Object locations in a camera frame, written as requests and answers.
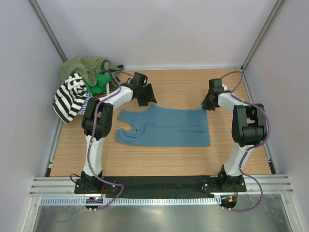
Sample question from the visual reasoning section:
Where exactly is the bright green tank top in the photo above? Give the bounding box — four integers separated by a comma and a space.
84, 73, 112, 95

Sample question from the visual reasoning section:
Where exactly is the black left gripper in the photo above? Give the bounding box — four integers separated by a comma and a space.
138, 84, 157, 106

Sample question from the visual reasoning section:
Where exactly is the black white striped tank top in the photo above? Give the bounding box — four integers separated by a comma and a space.
52, 73, 87, 124

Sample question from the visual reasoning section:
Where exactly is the blue white striped tank top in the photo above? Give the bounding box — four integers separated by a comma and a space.
77, 92, 93, 116

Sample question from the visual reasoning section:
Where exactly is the perforated cable duct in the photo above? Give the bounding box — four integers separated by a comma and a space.
41, 196, 221, 207

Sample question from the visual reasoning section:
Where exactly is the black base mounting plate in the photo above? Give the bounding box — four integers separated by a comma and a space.
74, 174, 247, 198

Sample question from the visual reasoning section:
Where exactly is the white laundry basket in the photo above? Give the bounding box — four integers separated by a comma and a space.
104, 83, 112, 96

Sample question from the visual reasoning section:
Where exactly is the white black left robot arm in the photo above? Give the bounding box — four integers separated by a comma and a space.
74, 72, 157, 194

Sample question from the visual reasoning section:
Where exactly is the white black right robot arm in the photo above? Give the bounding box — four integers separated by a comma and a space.
201, 78, 268, 192

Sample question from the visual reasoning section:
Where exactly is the aluminium frame rail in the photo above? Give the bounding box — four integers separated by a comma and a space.
30, 174, 293, 199

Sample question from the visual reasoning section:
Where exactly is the olive green tank top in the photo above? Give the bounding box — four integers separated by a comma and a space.
59, 57, 124, 94

